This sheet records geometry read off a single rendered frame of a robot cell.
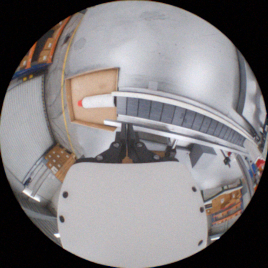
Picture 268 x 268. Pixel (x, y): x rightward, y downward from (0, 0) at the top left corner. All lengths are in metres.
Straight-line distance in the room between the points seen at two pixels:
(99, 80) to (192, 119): 0.38
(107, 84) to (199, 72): 0.35
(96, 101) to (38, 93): 3.38
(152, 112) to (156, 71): 0.15
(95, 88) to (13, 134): 3.54
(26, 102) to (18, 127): 0.86
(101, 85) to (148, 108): 0.22
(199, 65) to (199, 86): 0.09
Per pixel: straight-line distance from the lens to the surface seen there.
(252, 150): 0.61
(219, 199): 2.35
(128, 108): 0.29
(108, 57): 0.39
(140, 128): 0.21
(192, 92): 0.34
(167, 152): 0.24
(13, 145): 3.85
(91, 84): 0.42
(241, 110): 0.51
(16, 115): 3.57
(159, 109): 0.28
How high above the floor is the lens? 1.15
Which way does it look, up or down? 55 degrees down
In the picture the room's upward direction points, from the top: 154 degrees counter-clockwise
